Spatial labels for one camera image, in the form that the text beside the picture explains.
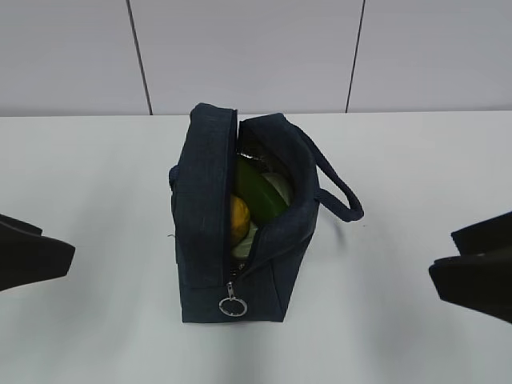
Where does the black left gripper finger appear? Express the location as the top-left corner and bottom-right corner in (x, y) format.
(1, 214), (42, 238)
(1, 231), (75, 291)

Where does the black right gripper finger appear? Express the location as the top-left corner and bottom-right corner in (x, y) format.
(428, 253), (511, 323)
(451, 212), (511, 256)

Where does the yellow pear-shaped fruit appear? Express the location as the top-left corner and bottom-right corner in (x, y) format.
(230, 194), (250, 246)

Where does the glass container green lid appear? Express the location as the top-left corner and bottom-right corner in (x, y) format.
(230, 171), (293, 259)

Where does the dark blue lunch bag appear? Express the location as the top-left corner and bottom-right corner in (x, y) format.
(169, 103), (364, 323)

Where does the green cucumber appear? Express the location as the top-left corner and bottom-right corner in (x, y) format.
(234, 155), (288, 226)

